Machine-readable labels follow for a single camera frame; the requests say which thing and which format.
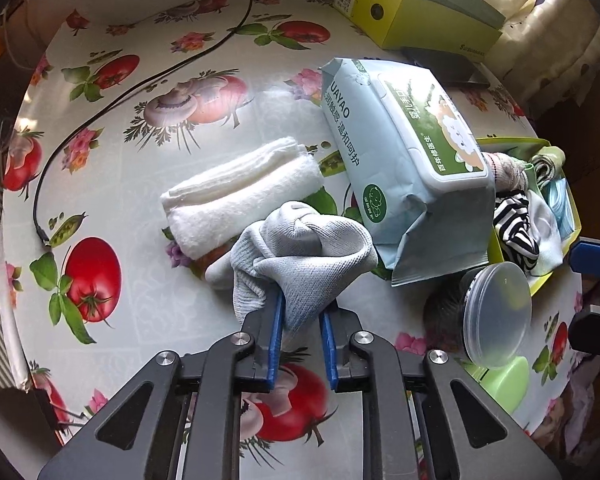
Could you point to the pale blue wet wipes pack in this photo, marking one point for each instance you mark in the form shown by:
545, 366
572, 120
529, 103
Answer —
390, 160

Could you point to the white floral curtain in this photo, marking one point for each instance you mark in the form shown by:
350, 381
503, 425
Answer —
570, 60

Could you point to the floral plastic tablecloth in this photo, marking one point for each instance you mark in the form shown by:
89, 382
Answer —
290, 110

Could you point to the grey sock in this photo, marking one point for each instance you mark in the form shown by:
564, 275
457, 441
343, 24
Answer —
305, 270

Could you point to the yellow green storage bin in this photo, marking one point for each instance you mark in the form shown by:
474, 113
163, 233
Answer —
496, 252

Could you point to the white folded towel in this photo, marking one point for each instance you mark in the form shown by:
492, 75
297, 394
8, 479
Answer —
240, 195

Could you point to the black white striped sock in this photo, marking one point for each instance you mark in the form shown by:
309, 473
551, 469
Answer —
512, 225

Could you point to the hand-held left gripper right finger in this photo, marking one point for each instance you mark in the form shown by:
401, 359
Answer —
330, 355

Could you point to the yellow green cardboard box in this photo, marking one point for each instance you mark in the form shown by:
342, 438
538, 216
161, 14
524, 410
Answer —
420, 10

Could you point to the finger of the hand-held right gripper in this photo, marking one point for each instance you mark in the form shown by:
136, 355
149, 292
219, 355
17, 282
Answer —
597, 332
595, 255

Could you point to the black binder clip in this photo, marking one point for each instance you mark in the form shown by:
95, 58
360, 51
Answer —
55, 410

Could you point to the clear round lidded container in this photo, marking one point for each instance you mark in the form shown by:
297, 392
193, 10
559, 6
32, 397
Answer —
500, 315

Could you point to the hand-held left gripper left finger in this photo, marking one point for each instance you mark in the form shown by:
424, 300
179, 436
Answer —
276, 350

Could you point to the green plastic jar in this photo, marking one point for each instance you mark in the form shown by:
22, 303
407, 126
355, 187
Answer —
505, 382

